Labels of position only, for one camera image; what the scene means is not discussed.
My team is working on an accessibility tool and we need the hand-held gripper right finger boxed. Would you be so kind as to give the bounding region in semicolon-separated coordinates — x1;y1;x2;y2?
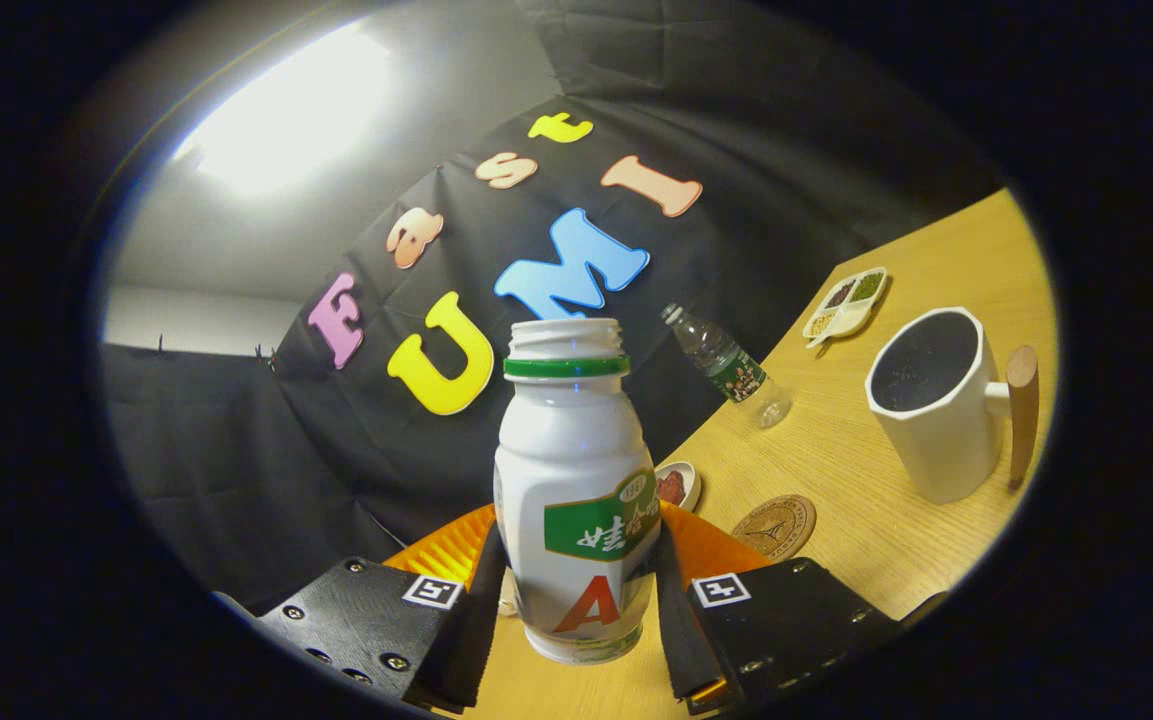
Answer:
652;500;903;715

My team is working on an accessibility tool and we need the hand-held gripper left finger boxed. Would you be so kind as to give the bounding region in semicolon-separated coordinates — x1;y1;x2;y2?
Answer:
254;504;509;715

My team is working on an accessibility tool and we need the round cork coaster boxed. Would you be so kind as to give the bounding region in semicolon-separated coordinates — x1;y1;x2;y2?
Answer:
732;494;818;561

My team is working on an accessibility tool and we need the white juice bottle green label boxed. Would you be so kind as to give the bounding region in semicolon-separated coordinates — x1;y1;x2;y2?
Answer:
493;318;663;665

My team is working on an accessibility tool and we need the white cup wooden handle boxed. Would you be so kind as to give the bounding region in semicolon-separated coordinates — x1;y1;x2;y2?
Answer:
865;307;1041;505

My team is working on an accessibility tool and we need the clear plastic water bottle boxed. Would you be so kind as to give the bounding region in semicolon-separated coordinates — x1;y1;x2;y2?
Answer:
661;303;793;430

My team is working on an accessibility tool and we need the round grey plate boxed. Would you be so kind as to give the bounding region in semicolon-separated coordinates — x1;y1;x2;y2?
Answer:
654;461;703;513

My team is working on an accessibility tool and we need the wooden table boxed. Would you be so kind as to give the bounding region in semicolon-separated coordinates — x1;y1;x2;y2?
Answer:
466;187;1059;720

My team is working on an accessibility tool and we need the black backdrop cloth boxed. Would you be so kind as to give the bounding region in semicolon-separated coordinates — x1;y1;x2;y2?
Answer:
101;0;1002;611

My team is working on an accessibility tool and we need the white divided dish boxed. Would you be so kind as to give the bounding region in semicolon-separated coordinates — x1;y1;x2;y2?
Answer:
802;266;890;349

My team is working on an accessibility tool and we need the ceiling light panel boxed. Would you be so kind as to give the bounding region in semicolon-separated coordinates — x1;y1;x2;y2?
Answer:
174;25;392;196

